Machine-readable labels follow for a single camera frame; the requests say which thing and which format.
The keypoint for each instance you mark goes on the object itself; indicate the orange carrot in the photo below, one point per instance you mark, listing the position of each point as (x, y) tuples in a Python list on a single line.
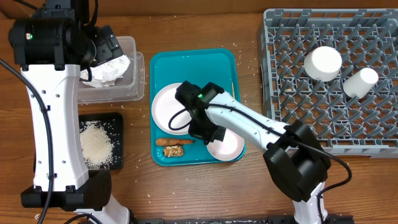
[(173, 142)]

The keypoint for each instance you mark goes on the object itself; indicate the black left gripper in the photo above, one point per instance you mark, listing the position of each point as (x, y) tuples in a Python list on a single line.
[(109, 48)]

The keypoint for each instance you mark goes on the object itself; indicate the white napkin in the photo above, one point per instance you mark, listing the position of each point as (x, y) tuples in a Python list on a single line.
[(106, 74)]

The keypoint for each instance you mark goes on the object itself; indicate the black tray bin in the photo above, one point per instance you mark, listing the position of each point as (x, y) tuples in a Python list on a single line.
[(115, 124)]

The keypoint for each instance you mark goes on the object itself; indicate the grey plastic dish rack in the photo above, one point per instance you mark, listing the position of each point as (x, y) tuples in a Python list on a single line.
[(365, 38)]

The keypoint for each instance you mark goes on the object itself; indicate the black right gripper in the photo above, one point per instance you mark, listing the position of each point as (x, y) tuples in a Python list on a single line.
[(195, 133)]

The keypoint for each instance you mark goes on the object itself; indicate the clear plastic bin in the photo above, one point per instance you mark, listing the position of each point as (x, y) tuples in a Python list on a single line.
[(130, 87)]

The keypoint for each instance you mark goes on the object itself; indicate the large pink plate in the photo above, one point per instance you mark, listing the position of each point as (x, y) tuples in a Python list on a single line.
[(164, 106)]

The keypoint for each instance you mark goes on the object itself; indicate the cream bowl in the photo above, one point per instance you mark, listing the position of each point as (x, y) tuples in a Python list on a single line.
[(323, 64)]

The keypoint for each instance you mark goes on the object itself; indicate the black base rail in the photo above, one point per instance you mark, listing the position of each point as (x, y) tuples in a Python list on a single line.
[(279, 219)]

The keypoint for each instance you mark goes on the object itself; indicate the wooden chopstick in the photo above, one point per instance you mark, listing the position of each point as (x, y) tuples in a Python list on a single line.
[(233, 91)]

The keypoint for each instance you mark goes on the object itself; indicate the pile of white rice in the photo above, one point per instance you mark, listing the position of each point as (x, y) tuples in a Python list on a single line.
[(96, 146)]

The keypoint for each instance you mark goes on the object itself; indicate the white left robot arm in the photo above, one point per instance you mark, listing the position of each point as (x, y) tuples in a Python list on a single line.
[(52, 47)]

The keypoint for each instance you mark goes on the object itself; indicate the teal plastic tray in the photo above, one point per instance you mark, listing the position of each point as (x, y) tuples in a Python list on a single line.
[(198, 67)]

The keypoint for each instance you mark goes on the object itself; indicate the brown food scrap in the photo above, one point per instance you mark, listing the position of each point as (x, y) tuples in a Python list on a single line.
[(173, 151)]

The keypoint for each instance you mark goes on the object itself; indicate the white plastic cup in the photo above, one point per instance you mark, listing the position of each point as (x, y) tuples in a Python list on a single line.
[(360, 83)]

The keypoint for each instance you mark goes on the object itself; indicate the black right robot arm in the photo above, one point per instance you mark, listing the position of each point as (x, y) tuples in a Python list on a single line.
[(294, 158)]

